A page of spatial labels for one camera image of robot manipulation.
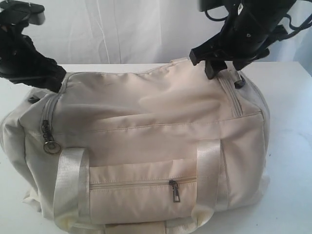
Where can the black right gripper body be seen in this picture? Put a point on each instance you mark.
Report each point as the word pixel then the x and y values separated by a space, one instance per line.
pixel 250 28

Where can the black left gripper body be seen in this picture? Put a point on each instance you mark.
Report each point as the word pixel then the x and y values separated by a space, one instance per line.
pixel 18 59

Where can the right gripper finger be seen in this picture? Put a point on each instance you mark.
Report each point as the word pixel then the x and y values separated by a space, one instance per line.
pixel 206 51
pixel 213 66

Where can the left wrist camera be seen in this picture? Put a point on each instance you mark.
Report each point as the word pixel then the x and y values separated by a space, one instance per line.
pixel 13 12

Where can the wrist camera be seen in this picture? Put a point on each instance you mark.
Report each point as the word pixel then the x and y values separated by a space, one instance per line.
pixel 206 5
pixel 13 12

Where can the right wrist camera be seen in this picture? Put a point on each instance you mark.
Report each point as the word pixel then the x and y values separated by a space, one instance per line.
pixel 206 5

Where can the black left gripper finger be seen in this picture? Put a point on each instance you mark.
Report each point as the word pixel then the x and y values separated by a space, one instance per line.
pixel 43 72

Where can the cream duffel bag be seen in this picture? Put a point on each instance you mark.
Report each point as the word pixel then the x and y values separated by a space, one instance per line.
pixel 157 152

